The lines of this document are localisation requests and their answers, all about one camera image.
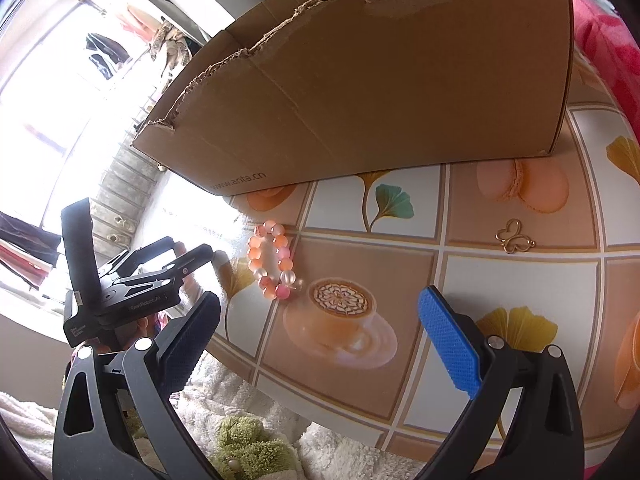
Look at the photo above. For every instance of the patterned tablecloth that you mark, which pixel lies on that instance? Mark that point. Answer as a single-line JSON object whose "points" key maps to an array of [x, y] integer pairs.
{"points": [[322, 282]]}

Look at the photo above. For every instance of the gold butterfly outline charm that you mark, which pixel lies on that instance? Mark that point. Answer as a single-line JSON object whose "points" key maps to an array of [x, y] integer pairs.
{"points": [[512, 239]]}

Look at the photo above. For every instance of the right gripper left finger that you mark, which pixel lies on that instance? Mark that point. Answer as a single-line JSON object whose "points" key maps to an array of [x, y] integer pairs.
{"points": [[91, 437]]}

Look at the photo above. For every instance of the brown cardboard box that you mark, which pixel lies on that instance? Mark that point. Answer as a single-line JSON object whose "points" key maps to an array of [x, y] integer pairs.
{"points": [[303, 90]]}

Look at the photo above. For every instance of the left hand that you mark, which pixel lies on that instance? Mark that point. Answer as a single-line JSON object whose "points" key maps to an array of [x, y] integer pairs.
{"points": [[150, 326]]}

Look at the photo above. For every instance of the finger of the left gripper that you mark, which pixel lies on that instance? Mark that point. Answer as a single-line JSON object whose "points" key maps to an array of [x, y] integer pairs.
{"points": [[127, 261], [164, 283]]}

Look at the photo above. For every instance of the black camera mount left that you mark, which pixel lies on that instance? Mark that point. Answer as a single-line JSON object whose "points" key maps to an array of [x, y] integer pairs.
{"points": [[77, 236]]}

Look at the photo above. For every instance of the pink fleece blanket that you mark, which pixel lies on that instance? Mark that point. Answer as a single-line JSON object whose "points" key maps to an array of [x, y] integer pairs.
{"points": [[607, 42]]}

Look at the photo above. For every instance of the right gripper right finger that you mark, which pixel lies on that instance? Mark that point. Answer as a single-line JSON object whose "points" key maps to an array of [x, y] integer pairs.
{"points": [[522, 420]]}

